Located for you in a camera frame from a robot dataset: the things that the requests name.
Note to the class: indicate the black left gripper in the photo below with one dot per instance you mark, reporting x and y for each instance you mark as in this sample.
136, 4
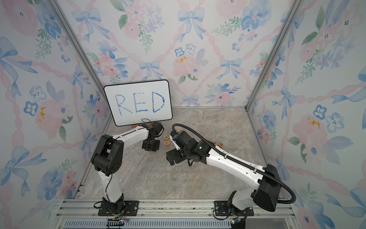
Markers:
146, 147

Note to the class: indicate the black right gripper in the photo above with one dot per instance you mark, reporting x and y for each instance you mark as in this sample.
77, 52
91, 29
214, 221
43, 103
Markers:
176, 158

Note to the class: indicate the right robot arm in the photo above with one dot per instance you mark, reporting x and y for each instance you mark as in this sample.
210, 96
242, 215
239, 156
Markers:
262, 192

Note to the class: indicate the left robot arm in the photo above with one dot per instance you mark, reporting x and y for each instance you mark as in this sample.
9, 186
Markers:
108, 156

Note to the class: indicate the white dry-erase board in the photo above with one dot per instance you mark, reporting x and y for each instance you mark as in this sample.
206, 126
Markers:
134, 103

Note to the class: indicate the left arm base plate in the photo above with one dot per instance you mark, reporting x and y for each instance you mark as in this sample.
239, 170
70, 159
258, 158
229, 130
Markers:
125, 208

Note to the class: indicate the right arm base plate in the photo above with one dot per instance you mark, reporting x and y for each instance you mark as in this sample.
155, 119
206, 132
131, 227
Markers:
222, 209

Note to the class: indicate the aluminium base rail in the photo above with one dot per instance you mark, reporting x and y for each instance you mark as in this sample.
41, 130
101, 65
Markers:
172, 214

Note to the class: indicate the left aluminium corner post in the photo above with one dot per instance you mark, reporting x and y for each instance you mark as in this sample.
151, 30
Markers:
81, 54

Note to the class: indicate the aluminium corner post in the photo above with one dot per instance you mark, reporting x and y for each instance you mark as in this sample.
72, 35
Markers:
292, 14
81, 54

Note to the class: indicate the right aluminium corner post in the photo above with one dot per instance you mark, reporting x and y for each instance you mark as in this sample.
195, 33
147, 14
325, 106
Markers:
292, 14

